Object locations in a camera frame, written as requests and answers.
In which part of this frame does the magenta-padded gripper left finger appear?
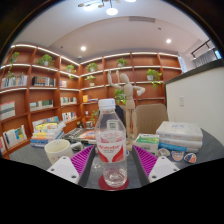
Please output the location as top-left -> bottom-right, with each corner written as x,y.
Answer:
46,144 -> 98,186

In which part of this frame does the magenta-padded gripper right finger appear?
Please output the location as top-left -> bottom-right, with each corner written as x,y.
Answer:
130,144 -> 181,188

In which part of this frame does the clear water bottle red label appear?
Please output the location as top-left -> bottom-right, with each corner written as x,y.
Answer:
95,98 -> 129,189

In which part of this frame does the small printed sticker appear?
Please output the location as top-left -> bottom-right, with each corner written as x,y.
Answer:
183,152 -> 199,165
156,147 -> 171,158
171,150 -> 186,162

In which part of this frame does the cream printed mug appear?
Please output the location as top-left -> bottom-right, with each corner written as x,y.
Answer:
44,138 -> 84,166

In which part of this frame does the blue white tissue pack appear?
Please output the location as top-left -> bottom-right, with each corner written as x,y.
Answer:
158,142 -> 201,155

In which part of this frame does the flat green white box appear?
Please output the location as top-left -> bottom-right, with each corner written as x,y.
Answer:
133,133 -> 161,155

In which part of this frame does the stack of colourful books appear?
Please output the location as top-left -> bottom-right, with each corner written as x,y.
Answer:
29,120 -> 67,149

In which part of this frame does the tan chair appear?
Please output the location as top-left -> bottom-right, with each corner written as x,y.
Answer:
124,103 -> 170,138

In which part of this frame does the white partition with dark top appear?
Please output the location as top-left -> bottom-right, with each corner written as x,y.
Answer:
164,58 -> 224,156

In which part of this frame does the wooden artist mannequin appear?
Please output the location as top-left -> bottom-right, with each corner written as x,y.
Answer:
106,69 -> 147,143

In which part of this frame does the wooden shelf unit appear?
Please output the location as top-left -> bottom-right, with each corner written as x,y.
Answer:
0,43 -> 188,160

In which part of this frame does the ceiling air vent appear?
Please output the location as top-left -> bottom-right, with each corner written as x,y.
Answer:
128,15 -> 157,24

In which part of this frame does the branched ceiling lamp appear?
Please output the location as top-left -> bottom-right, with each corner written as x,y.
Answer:
77,0 -> 138,17

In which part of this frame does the white wall socket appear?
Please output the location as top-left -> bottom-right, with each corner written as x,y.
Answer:
178,95 -> 186,108

